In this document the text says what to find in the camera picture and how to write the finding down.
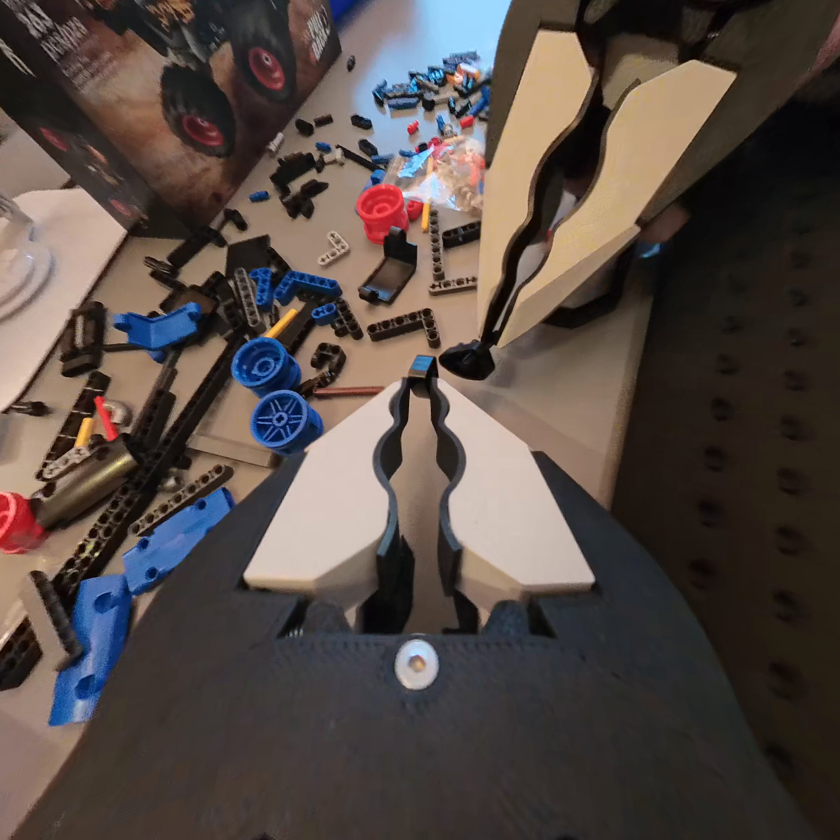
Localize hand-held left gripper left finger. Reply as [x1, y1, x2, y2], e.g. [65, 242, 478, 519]
[243, 379, 416, 634]

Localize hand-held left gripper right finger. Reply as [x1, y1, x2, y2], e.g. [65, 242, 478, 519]
[425, 381, 597, 634]

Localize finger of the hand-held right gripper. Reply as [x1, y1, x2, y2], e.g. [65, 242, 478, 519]
[476, 28, 601, 345]
[491, 58, 739, 349]

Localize grey desk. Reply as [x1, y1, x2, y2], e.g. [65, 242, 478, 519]
[0, 0, 657, 840]

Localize person's right hand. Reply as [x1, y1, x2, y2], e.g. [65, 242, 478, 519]
[642, 205, 690, 247]

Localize clear bag of small pins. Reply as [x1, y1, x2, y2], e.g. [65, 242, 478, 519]
[387, 134, 490, 214]

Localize scattered small pins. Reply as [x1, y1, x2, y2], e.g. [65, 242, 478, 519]
[249, 49, 493, 204]

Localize blue wheel rim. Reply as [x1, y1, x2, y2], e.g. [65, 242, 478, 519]
[251, 390, 324, 455]
[231, 338, 303, 398]

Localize dark grey nine-hole beam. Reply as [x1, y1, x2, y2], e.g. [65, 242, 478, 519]
[128, 465, 234, 536]

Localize blue rectangular panel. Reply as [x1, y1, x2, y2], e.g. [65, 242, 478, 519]
[122, 487, 236, 595]

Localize red wheel rim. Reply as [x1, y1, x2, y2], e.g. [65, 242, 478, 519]
[356, 184, 411, 244]
[0, 492, 50, 555]

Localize black flat clip panel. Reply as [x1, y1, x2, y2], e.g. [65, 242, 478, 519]
[357, 226, 419, 306]

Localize black double connector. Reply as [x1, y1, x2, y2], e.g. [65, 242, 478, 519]
[328, 298, 364, 341]

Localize black L-shaped beam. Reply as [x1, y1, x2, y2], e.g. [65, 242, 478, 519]
[366, 308, 442, 349]

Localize long grey beam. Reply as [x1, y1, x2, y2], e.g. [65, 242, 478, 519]
[230, 269, 263, 329]

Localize black curved panel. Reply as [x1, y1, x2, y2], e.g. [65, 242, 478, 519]
[29, 436, 142, 529]

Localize blue L-shaped beam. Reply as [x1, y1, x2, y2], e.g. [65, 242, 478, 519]
[272, 269, 342, 306]

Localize blue folded panel piece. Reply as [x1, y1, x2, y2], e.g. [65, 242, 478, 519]
[113, 301, 203, 362]

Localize blue curved panel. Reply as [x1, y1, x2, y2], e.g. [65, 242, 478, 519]
[49, 574, 135, 726]

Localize thin black beam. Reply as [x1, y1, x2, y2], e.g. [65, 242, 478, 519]
[36, 371, 112, 480]

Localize black square panel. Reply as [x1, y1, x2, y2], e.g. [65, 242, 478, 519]
[225, 235, 290, 277]

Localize black bent beam with pins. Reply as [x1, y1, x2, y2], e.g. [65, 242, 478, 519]
[146, 209, 249, 277]

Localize monster truck toy box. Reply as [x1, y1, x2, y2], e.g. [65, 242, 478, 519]
[0, 0, 342, 237]

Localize black bent frame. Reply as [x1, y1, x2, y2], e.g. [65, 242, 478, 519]
[270, 151, 329, 217]

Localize black studded base plate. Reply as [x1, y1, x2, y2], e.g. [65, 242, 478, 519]
[610, 98, 840, 840]

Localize black frame piece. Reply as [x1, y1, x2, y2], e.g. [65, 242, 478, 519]
[60, 302, 107, 378]

